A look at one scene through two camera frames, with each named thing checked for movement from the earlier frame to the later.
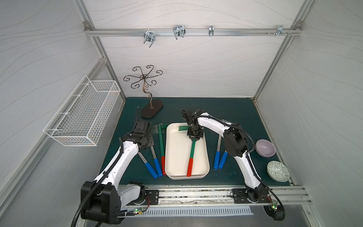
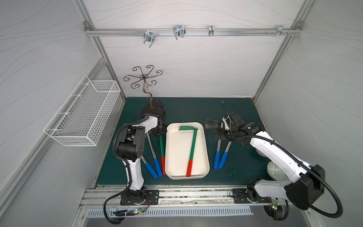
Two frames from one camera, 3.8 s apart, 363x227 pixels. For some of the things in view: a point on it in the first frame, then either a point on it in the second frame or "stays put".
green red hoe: x=163 y=161 stays put
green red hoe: x=191 y=158 stays put
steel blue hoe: x=155 y=129 stays put
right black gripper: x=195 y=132 to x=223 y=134
